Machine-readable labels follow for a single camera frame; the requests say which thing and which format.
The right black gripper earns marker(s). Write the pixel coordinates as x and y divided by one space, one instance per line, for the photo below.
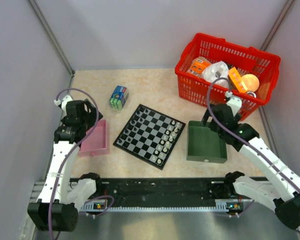
205 118

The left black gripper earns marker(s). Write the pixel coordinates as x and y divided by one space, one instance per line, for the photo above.
91 117

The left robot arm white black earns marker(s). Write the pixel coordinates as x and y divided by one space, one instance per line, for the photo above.
56 209

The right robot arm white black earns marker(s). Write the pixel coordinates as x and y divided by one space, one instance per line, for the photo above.
282 194

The black white chess board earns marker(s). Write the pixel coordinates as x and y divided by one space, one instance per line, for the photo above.
143 132

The green plastic tray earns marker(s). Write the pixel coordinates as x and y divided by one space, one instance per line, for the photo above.
204 145

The blue green sponge pack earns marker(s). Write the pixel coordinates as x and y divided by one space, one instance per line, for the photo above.
119 97

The pink plastic tray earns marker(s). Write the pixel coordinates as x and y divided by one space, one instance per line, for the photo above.
98 142

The orange box right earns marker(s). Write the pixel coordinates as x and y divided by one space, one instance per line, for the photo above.
237 81

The orange box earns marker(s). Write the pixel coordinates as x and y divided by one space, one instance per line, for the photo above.
198 65
237 81

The white plastic bag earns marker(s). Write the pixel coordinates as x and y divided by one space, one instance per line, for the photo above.
215 71

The red plastic basket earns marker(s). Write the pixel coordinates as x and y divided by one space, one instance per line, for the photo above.
247 60

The orange box left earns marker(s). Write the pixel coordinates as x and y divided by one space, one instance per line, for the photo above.
198 65

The orange ball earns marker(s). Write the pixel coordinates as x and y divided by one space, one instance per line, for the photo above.
251 82

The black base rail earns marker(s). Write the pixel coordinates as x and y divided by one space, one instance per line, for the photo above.
164 192

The grey cable duct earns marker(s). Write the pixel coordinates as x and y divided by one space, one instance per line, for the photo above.
217 207

